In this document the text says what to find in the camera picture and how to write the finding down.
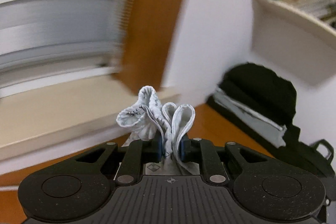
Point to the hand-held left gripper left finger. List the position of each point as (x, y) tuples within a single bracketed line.
[(158, 150)]

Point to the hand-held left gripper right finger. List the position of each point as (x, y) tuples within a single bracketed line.
[(183, 151)]

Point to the beige wall shelf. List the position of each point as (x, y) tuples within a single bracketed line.
[(283, 35)]

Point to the white patterned garment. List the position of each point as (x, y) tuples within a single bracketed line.
[(147, 108)]

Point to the black folded garment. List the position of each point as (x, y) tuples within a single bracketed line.
[(262, 92)]

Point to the wooden window frame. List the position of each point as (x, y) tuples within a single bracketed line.
[(157, 16)]

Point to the beige window sill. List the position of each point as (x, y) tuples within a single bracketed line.
[(65, 113)]

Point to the grey folded garment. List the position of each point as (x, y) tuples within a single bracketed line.
[(249, 116)]

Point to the grey window blind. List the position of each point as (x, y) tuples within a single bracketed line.
[(52, 16)]

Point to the black bag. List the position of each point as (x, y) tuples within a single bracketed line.
[(309, 155)]

